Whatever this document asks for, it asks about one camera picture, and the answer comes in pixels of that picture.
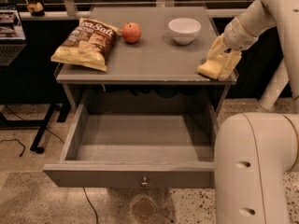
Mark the sea salt chips bag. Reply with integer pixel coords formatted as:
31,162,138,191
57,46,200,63
50,18,119,72

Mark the open grey top drawer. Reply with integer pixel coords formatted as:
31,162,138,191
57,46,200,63
43,90,217,189

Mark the red apple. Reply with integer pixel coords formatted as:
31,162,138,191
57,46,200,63
121,22,141,44

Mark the black floor cable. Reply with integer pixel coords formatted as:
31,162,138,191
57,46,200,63
0,138,27,158

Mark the white ceramic bowl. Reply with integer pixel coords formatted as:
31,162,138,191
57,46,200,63
168,18,201,45

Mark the grey cabinet with top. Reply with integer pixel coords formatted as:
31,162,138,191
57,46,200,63
57,7,237,108

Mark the metal drawer knob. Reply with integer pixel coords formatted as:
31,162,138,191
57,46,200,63
140,176,149,188

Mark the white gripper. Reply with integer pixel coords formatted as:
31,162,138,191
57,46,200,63
206,17,258,81

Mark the black desk with legs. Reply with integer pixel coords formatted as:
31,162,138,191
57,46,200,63
0,20,78,154

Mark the laptop on left desk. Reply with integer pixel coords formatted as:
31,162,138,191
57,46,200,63
0,3,27,66

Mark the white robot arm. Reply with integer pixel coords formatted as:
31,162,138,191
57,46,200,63
207,0,299,224

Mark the small yellow black object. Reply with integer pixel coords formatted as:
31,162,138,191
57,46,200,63
27,2,45,16

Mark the yellow sponge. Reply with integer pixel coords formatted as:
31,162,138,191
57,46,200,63
197,58,223,80

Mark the black cable under drawer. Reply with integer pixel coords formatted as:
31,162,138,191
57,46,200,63
81,188,100,224

